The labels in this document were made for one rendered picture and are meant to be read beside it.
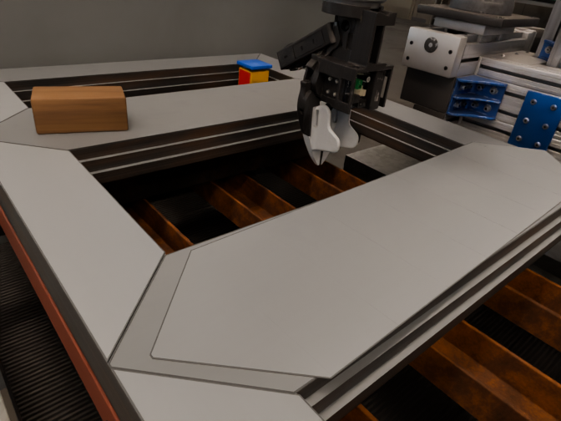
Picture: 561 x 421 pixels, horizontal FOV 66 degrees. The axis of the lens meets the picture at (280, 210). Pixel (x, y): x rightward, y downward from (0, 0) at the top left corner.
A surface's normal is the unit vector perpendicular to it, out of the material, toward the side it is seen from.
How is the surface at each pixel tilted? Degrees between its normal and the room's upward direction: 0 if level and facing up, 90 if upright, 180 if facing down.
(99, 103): 90
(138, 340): 0
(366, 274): 0
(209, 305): 0
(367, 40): 90
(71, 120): 90
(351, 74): 90
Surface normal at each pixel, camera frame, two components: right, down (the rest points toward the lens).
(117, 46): 0.64, 0.45
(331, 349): 0.11, -0.85
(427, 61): -0.74, 0.28
